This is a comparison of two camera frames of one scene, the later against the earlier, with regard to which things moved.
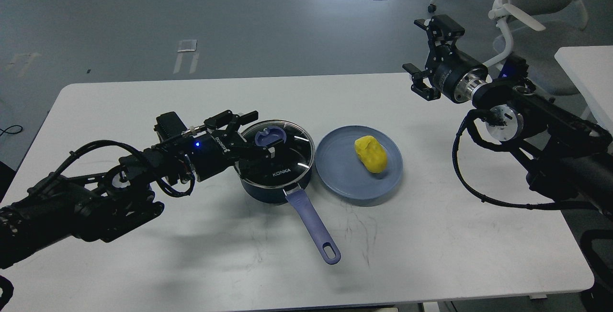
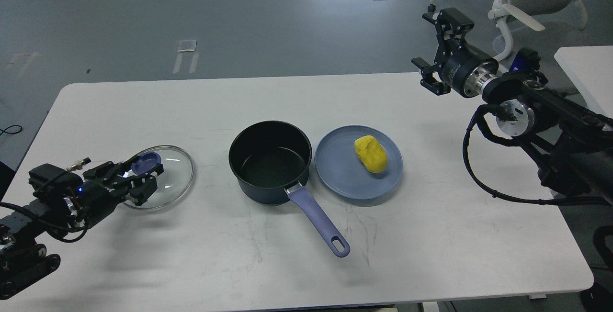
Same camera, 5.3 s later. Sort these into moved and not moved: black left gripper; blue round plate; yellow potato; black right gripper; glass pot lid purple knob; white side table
Moved: black right gripper; glass pot lid purple knob; black left gripper
Not moved: blue round plate; yellow potato; white side table
